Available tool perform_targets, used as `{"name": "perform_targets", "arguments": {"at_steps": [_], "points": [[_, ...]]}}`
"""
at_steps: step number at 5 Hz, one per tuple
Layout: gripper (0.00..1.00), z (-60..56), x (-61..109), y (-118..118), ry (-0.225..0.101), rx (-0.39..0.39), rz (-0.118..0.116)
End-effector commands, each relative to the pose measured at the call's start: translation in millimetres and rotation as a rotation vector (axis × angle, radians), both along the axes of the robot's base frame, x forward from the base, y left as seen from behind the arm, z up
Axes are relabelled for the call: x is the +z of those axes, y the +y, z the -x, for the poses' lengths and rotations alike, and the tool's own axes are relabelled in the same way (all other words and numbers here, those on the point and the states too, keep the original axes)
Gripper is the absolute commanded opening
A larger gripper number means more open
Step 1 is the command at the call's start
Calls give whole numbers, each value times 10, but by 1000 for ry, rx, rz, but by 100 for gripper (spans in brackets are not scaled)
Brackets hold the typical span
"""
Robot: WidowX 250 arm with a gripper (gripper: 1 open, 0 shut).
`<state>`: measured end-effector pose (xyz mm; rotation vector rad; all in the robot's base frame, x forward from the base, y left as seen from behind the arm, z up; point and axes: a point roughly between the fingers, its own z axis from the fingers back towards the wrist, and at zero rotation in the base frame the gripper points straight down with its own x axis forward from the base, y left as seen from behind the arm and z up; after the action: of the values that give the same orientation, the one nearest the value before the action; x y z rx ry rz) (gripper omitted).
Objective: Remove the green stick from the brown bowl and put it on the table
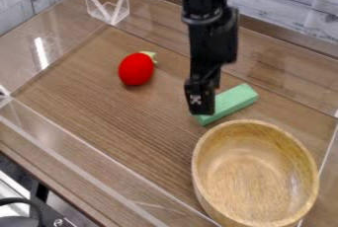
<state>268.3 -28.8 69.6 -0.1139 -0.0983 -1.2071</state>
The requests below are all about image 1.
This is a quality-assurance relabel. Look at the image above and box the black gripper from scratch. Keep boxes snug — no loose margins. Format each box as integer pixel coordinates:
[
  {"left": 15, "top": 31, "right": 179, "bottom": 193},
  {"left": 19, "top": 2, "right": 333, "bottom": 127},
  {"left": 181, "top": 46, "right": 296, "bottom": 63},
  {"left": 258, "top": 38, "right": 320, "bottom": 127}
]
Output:
[{"left": 183, "top": 7, "right": 240, "bottom": 115}]

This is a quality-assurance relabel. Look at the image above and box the green rectangular block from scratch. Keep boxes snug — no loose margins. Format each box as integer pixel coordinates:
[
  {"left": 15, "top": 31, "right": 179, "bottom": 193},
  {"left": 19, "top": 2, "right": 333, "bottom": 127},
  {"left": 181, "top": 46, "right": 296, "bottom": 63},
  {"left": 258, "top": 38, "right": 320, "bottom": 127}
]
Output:
[{"left": 196, "top": 84, "right": 260, "bottom": 126}]

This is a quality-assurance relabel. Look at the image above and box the light wooden bowl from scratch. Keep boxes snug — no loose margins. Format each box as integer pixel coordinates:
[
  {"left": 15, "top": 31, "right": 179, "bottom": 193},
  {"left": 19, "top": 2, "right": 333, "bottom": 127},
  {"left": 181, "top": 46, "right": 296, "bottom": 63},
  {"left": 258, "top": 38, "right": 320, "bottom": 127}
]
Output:
[{"left": 192, "top": 119, "right": 320, "bottom": 227}]

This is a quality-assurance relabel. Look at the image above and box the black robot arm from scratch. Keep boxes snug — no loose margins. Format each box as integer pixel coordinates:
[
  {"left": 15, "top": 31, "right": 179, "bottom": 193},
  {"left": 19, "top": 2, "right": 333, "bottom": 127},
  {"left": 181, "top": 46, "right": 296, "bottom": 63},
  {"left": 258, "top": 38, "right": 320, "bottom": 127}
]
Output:
[{"left": 181, "top": 0, "right": 240, "bottom": 115}]

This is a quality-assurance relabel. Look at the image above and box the red plush strawberry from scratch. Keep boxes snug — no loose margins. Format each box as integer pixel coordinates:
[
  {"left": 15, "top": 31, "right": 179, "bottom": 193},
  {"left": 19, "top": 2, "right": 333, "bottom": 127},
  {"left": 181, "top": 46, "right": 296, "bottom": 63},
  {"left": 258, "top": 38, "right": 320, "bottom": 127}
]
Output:
[{"left": 118, "top": 51, "right": 158, "bottom": 86}]

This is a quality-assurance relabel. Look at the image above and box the clear acrylic corner bracket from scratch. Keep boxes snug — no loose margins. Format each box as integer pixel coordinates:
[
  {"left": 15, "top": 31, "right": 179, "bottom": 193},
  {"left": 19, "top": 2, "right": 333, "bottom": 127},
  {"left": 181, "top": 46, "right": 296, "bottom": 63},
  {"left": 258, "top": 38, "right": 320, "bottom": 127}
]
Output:
[{"left": 85, "top": 0, "right": 130, "bottom": 26}]

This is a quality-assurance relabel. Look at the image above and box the clear acrylic tray wall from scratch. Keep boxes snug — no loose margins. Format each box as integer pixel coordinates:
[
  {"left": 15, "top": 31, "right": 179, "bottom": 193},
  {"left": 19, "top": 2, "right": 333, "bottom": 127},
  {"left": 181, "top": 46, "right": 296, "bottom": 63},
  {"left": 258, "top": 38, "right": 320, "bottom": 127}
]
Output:
[{"left": 0, "top": 93, "right": 220, "bottom": 227}]

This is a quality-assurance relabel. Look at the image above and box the black cable under table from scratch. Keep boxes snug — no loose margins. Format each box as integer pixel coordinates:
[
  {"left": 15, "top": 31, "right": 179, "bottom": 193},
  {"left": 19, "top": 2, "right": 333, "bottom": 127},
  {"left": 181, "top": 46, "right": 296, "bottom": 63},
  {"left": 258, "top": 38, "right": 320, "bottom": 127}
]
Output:
[{"left": 0, "top": 196, "right": 46, "bottom": 227}]

